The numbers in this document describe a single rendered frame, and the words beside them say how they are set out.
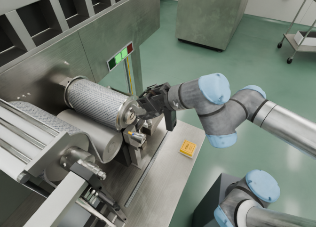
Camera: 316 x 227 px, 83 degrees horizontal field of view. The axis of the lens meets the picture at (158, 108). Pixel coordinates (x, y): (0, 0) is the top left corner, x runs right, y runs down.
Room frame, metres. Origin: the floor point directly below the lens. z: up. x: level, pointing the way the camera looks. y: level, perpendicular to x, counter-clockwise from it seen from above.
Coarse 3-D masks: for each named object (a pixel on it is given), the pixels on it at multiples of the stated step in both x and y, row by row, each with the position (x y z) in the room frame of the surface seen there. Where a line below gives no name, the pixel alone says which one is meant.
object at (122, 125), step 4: (72, 84) 0.54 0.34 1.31; (68, 96) 0.50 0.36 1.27; (132, 100) 0.46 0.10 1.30; (128, 104) 0.43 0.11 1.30; (136, 104) 0.47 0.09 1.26; (124, 108) 0.41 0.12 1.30; (124, 112) 0.41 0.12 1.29; (120, 116) 0.39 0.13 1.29; (120, 120) 0.38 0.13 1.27; (120, 124) 0.38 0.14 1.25; (124, 124) 0.39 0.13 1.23
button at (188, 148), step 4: (184, 140) 0.50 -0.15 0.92; (184, 144) 0.48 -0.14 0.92; (188, 144) 0.48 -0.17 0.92; (192, 144) 0.48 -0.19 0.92; (180, 148) 0.46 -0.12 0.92; (184, 148) 0.45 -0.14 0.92; (188, 148) 0.45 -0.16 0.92; (192, 148) 0.45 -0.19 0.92; (184, 152) 0.44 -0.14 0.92; (188, 152) 0.43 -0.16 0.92; (192, 152) 0.43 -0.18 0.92
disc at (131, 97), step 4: (132, 96) 0.47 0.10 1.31; (128, 100) 0.45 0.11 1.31; (124, 104) 0.42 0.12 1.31; (120, 108) 0.40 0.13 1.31; (120, 112) 0.40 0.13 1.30; (116, 116) 0.38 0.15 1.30; (116, 120) 0.37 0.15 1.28; (116, 124) 0.37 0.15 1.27; (116, 128) 0.37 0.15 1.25; (120, 128) 0.38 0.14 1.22; (124, 128) 0.40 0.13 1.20
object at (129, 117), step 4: (128, 108) 0.43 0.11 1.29; (132, 108) 0.43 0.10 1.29; (128, 112) 0.41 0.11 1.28; (132, 112) 0.42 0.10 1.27; (124, 116) 0.40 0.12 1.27; (128, 116) 0.40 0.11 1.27; (132, 116) 0.42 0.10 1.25; (124, 120) 0.39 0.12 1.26; (128, 120) 0.40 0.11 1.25; (132, 120) 0.42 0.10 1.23; (128, 124) 0.40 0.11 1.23
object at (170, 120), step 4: (164, 108) 0.35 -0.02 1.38; (164, 112) 0.35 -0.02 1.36; (168, 112) 0.34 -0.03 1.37; (172, 112) 0.35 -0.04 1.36; (164, 116) 0.35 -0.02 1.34; (168, 116) 0.34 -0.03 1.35; (172, 116) 0.35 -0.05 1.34; (168, 120) 0.34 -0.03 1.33; (172, 120) 0.34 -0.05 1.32; (176, 120) 0.37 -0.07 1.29; (168, 124) 0.34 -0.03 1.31; (172, 124) 0.34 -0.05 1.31; (168, 128) 0.34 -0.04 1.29; (172, 128) 0.34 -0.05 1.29
